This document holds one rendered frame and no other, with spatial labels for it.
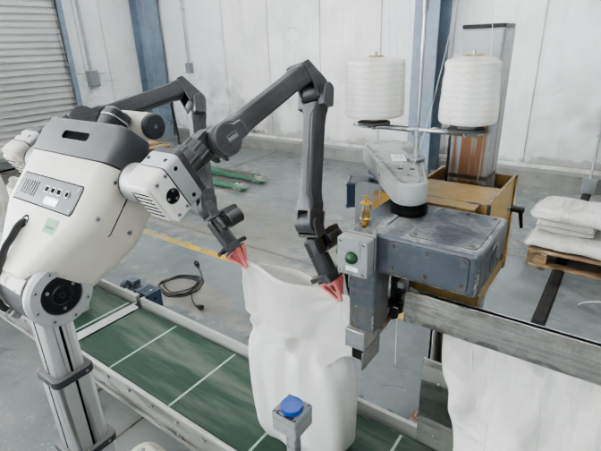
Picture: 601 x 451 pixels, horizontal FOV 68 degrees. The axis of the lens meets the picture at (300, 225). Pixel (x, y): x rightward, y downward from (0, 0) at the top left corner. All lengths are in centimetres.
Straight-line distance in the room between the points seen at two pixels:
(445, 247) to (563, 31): 520
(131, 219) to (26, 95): 754
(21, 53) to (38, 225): 751
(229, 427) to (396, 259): 111
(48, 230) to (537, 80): 558
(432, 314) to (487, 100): 54
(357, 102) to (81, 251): 78
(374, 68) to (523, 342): 76
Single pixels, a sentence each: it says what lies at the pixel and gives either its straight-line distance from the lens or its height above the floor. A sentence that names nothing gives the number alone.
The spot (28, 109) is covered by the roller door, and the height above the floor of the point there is 89.
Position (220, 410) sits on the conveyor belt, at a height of 38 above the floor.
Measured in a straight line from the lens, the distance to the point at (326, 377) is 144.
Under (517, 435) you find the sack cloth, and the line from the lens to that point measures 128.
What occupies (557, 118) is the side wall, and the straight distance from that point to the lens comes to 610.
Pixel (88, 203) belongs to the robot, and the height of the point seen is 142.
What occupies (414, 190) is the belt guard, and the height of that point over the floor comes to 140.
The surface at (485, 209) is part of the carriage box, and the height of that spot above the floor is 133.
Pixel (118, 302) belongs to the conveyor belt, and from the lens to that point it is 280.
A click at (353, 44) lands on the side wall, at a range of 688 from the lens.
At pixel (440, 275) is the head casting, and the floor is 127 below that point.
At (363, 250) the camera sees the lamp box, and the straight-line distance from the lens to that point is 97.
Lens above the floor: 173
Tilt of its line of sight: 22 degrees down
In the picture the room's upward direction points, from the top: 2 degrees counter-clockwise
